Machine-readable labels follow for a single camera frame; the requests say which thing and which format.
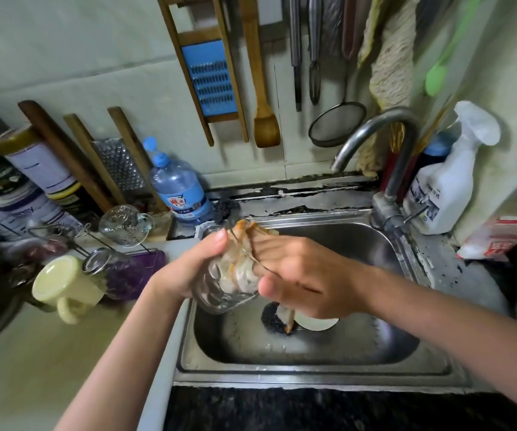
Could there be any person's right hand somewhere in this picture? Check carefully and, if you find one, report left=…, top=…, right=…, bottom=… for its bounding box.
left=250, top=233, right=372, bottom=321

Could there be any person's left hand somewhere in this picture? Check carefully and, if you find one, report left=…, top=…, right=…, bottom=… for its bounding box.
left=146, top=229, right=233, bottom=306

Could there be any beige dish cloth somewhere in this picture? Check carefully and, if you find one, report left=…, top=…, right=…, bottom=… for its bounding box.
left=218, top=218, right=297, bottom=336

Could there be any small clear glass cup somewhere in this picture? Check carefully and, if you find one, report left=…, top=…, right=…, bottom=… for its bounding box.
left=98, top=204, right=156, bottom=248

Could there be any yellow mug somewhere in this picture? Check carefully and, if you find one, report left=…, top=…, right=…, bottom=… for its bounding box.
left=31, top=254, right=107, bottom=325

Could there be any person's left forearm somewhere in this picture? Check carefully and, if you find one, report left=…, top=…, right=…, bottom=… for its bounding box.
left=54, top=283, right=192, bottom=431

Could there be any person's right forearm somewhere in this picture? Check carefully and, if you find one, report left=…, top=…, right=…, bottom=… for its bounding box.
left=352, top=265, right=517, bottom=423

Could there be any purple plastic tray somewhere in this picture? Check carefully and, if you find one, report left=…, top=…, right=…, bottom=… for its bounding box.
left=101, top=249, right=168, bottom=300

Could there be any white plate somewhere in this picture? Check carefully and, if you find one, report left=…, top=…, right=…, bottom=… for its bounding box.
left=293, top=309, right=340, bottom=333

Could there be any dark scouring pad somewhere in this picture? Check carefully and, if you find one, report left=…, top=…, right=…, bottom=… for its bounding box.
left=212, top=197, right=242, bottom=225

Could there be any small blue water bottle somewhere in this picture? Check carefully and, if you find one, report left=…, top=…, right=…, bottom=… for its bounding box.
left=142, top=135, right=215, bottom=225

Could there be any stainless steel sink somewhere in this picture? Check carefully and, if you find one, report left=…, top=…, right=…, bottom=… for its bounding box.
left=173, top=206, right=475, bottom=393

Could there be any red container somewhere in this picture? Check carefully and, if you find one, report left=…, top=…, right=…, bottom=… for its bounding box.
left=377, top=152, right=405, bottom=201

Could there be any wooden framed metal grater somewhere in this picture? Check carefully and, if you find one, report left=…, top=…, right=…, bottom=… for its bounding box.
left=63, top=105, right=161, bottom=212

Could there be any mesh strainer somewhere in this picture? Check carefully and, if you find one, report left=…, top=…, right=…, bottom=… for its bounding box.
left=308, top=0, right=369, bottom=149

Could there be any plastic bag with red contents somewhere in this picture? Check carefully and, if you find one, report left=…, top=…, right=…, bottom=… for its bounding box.
left=2, top=233, right=66, bottom=270

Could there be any metal faucet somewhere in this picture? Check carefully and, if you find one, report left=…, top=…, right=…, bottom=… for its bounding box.
left=330, top=105, right=430, bottom=234

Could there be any white spray bottle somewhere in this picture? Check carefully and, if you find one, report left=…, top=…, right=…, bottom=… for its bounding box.
left=403, top=100, right=503, bottom=236

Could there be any wooden rolling pin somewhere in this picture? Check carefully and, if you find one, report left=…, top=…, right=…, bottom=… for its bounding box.
left=18, top=99, right=116, bottom=214

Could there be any blue capped bottle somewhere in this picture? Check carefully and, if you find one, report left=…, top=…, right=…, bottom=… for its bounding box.
left=420, top=130, right=457, bottom=167

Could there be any stack of labelled tin cans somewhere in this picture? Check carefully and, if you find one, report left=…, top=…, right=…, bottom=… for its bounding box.
left=0, top=123, right=89, bottom=243

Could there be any pink and white plastic bag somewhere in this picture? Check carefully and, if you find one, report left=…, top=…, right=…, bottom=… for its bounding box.
left=457, top=213, right=517, bottom=261

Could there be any wooden slicer with blue blade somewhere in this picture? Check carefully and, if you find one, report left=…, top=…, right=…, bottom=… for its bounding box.
left=155, top=0, right=251, bottom=148

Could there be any wooden spatula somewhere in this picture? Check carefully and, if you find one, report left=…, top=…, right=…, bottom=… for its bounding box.
left=238, top=0, right=282, bottom=149

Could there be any metal peeler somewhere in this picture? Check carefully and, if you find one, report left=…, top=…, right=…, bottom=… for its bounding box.
left=308, top=0, right=324, bottom=106
left=287, top=0, right=303, bottom=113

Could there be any black wire scourer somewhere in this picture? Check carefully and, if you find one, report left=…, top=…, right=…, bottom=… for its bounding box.
left=260, top=302, right=288, bottom=338

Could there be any metal wire cup rack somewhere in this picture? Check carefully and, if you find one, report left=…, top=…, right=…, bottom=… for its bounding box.
left=25, top=215, right=165, bottom=302

